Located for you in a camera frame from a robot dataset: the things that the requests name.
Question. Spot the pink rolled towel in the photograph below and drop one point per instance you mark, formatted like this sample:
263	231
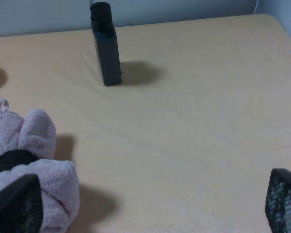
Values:
27	146

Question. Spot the black band on towel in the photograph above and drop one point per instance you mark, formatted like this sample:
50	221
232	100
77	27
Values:
13	158

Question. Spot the dark grey plastic bottle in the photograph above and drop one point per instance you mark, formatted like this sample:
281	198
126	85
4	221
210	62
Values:
106	44

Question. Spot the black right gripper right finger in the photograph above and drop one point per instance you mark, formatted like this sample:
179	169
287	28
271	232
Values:
278	201

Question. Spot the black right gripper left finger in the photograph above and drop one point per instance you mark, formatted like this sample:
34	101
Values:
21	207

